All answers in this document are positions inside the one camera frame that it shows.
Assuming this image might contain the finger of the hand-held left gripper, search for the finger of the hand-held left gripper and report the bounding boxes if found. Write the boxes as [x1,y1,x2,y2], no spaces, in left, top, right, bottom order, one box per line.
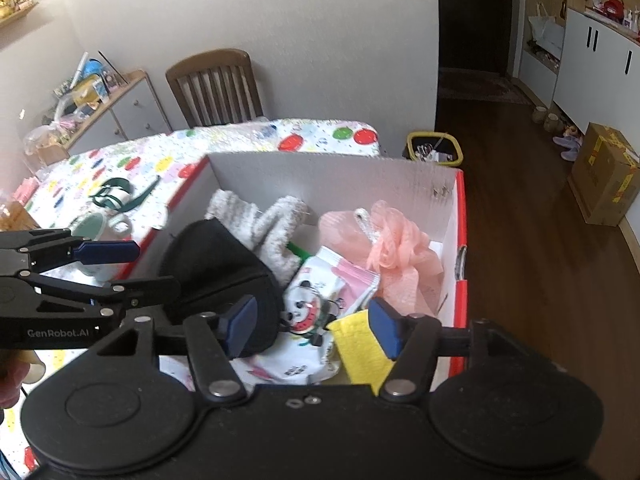
[0,229,141,277]
[0,272,182,322]

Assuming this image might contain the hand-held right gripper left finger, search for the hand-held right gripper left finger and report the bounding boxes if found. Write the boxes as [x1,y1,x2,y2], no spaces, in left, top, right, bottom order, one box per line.
[87,296,258,406]

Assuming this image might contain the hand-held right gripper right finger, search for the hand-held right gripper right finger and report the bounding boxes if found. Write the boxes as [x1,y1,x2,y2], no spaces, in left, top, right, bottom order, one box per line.
[370,297,566,403]

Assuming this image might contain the yellow cloth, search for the yellow cloth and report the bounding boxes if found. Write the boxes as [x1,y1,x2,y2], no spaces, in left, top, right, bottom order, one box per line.
[327,310,396,395]

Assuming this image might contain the black cap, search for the black cap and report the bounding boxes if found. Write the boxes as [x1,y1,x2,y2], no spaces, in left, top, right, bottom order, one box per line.
[157,219,285,358]

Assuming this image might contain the panda print tissue packet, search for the panda print tissue packet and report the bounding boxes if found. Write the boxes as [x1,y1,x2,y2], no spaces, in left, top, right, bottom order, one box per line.
[245,246,381,386]

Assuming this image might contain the pink mesh bath sponge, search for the pink mesh bath sponge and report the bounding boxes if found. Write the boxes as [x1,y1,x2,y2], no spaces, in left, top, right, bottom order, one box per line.
[318,200,445,318]

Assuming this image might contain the white fuzzy sock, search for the white fuzzy sock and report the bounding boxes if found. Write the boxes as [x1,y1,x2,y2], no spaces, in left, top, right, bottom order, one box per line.
[205,189,262,242]
[252,195,308,286]

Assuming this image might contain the red cardboard box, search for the red cardboard box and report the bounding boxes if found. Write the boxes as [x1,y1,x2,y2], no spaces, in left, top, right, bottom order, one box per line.
[117,152,468,396]

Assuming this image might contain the person's left hand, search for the person's left hand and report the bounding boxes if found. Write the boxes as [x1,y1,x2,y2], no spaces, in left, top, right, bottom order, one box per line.
[0,350,46,408]

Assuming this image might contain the pale green mug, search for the pale green mug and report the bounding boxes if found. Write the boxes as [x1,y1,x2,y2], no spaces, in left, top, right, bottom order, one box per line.
[70,211,135,281]

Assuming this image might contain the clear bottle amber drink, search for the clear bottle amber drink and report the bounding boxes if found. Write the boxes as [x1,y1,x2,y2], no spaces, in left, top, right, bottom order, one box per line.
[0,200,41,233]

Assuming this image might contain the balloon print tablecloth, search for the balloon print tablecloth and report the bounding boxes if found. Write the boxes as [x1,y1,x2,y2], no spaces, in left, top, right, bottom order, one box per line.
[0,119,383,478]

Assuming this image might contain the clear bag of snacks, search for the clear bag of snacks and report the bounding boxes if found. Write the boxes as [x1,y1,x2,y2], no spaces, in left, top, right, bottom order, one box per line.
[22,122,66,161]

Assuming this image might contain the wooden white sideboard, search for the wooden white sideboard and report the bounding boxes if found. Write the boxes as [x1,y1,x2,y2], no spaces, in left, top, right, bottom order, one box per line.
[37,70,173,166]

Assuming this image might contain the yellow container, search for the yellow container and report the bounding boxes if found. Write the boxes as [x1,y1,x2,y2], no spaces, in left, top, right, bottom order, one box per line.
[72,76,108,108]

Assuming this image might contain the yellow trash bin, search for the yellow trash bin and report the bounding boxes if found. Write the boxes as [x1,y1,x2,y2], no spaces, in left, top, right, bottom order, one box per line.
[404,131,463,166]

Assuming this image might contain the thin dark stick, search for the thin dark stick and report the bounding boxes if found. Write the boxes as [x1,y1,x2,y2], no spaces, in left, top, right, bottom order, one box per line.
[98,51,123,83]

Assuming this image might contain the white stick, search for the white stick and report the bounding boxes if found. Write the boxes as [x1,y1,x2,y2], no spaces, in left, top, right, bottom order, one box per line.
[70,51,91,88]

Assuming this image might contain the clear plastic bag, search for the clear plastic bag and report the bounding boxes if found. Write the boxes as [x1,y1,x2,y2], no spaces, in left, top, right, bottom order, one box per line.
[249,117,281,142]

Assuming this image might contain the wooden chair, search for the wooden chair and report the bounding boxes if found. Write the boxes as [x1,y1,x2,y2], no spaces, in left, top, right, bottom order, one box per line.
[166,49,265,128]

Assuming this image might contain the purple slippers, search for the purple slippers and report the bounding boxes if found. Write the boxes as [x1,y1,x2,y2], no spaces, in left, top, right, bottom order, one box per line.
[552,127,583,161]

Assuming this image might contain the door mat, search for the door mat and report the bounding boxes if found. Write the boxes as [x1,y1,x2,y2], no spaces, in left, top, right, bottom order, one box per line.
[437,67,536,106]

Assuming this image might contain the brown cardboard box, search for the brown cardboard box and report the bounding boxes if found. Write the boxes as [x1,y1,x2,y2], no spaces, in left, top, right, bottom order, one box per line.
[570,122,640,226]

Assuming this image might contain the dark door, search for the dark door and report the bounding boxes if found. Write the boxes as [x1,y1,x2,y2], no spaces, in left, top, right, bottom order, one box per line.
[436,0,515,76]

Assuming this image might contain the white lower cabinet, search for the white lower cabinet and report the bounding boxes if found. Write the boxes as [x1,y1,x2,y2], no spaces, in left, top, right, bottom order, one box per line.
[552,7,640,136]

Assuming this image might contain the white shopping bag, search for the white shopping bag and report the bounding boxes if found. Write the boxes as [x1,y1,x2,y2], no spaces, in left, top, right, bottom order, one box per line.
[528,2,566,61]

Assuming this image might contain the dark green strap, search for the dark green strap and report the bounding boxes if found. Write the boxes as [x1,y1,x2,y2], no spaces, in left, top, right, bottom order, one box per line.
[91,175,163,216]

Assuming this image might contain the wooden wall shelf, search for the wooden wall shelf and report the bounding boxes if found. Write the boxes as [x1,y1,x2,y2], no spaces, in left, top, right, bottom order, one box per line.
[0,0,40,25]

